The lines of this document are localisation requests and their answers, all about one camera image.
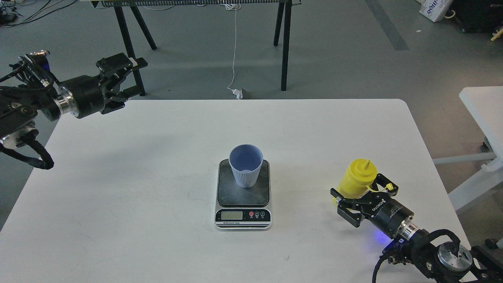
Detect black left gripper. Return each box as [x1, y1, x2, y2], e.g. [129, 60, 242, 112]
[59, 53, 148, 119]

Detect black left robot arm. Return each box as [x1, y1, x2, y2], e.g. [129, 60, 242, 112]
[0, 50, 148, 170]

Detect white hanging cable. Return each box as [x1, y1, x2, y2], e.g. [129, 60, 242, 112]
[226, 3, 242, 96]

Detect white cardboard box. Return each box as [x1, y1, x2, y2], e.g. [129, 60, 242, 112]
[418, 0, 456, 22]

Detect black digital kitchen scale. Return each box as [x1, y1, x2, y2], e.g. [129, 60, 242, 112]
[214, 159, 272, 231]

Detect yellow squeeze seasoning bottle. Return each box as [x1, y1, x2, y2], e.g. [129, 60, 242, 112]
[336, 159, 378, 198]

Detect black cables on floor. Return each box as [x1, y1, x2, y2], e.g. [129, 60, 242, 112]
[0, 0, 79, 27]

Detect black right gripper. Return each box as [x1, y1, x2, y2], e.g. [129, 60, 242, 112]
[330, 173, 414, 239]

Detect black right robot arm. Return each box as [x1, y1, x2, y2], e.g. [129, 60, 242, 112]
[330, 173, 502, 283]

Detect white side table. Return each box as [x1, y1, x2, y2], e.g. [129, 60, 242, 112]
[432, 86, 503, 213]

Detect blue ribbed plastic cup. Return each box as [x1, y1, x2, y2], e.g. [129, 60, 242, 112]
[229, 144, 263, 188]

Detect black-legged background table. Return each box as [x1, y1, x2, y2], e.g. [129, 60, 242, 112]
[89, 0, 295, 91]

